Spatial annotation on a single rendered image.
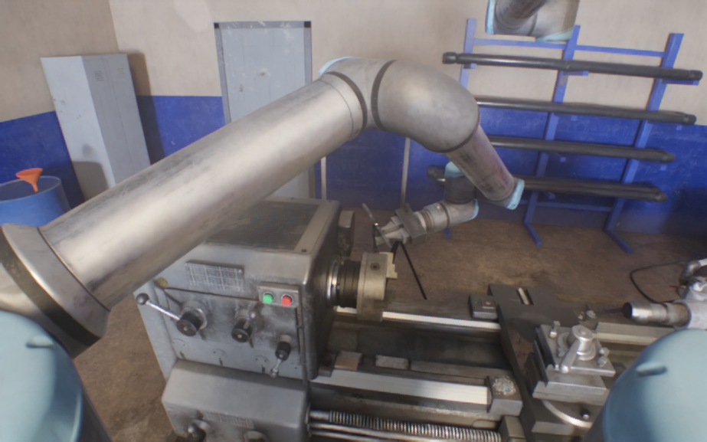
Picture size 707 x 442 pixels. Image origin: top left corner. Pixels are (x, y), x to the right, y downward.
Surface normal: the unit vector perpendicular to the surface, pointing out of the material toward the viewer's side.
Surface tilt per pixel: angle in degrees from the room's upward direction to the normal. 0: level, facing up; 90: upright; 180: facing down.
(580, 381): 0
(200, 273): 90
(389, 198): 90
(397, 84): 65
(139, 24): 90
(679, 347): 5
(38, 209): 90
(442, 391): 36
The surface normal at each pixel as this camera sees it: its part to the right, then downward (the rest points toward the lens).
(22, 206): 0.66, 0.36
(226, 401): -0.06, -0.52
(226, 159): 0.44, -0.29
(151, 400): 0.02, -0.89
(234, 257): -0.09, -0.31
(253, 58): -0.14, 0.45
